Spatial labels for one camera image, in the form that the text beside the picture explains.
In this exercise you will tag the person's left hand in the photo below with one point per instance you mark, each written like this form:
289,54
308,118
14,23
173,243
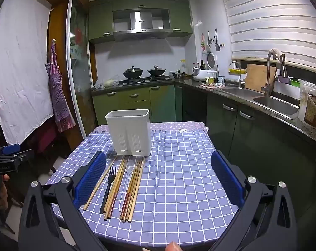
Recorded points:
2,190

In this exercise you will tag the black hanging spatula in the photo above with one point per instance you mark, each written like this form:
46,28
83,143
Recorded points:
217,47

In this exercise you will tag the steel double sink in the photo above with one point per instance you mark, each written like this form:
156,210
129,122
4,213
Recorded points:
275,103

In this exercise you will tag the yellow mug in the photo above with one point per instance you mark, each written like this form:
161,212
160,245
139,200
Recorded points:
209,81

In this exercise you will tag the dark sauce bottle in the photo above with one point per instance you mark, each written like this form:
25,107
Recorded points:
201,65

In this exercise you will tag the light wooden chopstick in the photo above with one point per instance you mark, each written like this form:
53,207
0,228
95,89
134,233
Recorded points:
129,188
100,183
135,188
116,188
132,188
113,188
138,188

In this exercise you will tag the black wok with lid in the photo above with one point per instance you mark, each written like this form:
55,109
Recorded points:
133,72

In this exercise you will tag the green upper cabinets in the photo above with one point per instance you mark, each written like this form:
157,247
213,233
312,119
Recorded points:
100,21

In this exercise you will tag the clear plastic spoon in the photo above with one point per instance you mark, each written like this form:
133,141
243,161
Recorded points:
130,167

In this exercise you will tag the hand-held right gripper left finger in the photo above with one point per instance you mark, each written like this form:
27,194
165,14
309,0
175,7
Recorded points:
91,180

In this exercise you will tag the black plastic fork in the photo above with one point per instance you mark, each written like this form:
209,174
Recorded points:
112,175

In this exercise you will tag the blue checkered tablecloth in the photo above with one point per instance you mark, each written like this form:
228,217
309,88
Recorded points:
178,183

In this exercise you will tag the person's right hand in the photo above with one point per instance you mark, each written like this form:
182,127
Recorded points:
172,246

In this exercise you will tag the white hanging sheet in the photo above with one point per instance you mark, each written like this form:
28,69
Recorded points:
19,70

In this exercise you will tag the red white dish cloth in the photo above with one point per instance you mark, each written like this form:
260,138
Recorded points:
212,85

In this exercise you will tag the glass sliding door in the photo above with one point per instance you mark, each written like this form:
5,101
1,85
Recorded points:
79,65

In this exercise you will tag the white zebra window blinds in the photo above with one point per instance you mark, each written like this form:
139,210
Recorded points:
272,23

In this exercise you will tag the purple checked apron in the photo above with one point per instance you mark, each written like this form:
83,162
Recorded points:
57,91

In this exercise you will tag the dark green lower cabinets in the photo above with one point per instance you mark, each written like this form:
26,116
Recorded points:
265,149

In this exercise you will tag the small curved faucet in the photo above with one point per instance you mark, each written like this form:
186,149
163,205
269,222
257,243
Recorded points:
240,79

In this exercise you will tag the white enamel mug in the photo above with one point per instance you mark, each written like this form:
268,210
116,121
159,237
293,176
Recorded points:
220,79

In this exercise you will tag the white rice cooker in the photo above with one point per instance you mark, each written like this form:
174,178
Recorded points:
202,74

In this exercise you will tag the tall steel faucet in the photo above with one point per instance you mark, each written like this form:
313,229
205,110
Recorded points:
268,78

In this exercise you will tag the clear bag of dried food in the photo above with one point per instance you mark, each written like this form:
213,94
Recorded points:
313,107

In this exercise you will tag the black gas stove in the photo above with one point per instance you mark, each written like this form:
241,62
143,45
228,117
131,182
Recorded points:
144,79

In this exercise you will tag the white plastic bag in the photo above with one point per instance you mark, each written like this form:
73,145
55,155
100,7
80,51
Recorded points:
107,83

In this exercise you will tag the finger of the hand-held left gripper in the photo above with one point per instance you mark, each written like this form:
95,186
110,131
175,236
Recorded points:
11,149
20,157

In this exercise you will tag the wooden cutting board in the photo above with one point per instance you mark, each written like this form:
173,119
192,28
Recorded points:
254,78

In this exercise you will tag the green plastic container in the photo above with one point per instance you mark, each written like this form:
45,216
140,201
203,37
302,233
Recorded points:
295,82

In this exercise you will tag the red chair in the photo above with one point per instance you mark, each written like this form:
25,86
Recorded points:
47,141

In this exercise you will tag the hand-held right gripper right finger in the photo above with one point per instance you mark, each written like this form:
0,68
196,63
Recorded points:
227,179

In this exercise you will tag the white plastic utensil holder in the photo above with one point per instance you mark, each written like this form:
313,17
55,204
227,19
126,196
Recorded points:
128,130

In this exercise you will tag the small steel pot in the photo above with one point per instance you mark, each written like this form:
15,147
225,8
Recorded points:
178,75

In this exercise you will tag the purple plastic container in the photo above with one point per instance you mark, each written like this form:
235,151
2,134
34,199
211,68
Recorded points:
283,79

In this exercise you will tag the clear oil bottle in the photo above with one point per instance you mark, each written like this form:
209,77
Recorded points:
183,66

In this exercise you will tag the light green lower cabinets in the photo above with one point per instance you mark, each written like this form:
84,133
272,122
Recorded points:
160,102

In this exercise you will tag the yellow sponge rack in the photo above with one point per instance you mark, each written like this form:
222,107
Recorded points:
237,71

